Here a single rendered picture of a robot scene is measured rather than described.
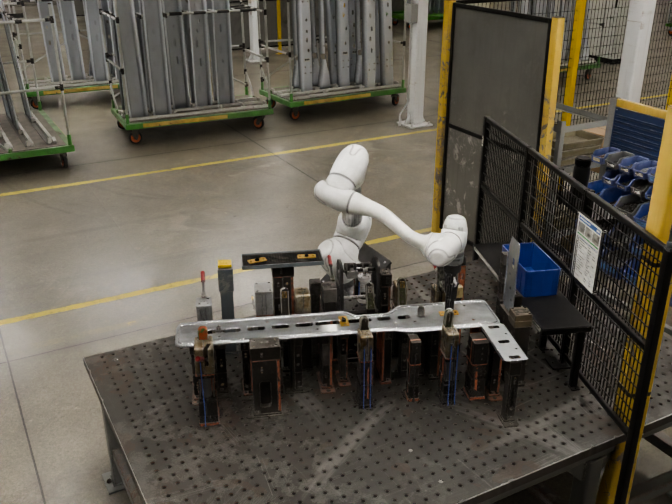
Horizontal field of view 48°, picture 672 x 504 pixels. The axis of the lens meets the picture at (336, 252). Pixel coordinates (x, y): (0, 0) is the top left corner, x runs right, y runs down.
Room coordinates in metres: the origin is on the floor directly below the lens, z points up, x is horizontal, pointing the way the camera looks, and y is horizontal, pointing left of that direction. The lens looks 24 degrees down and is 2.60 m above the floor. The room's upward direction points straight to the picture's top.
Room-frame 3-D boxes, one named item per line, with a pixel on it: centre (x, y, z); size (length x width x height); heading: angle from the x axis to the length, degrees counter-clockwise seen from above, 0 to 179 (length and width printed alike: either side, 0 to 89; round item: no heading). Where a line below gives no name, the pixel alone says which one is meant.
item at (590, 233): (2.88, -1.06, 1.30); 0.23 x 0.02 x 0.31; 9
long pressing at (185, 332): (2.82, -0.01, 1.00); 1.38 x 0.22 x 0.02; 99
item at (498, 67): (5.48, -1.15, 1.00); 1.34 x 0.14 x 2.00; 28
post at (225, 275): (3.08, 0.50, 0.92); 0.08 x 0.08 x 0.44; 9
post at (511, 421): (2.55, -0.70, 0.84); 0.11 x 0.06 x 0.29; 9
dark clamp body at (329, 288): (3.02, 0.03, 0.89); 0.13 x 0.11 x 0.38; 9
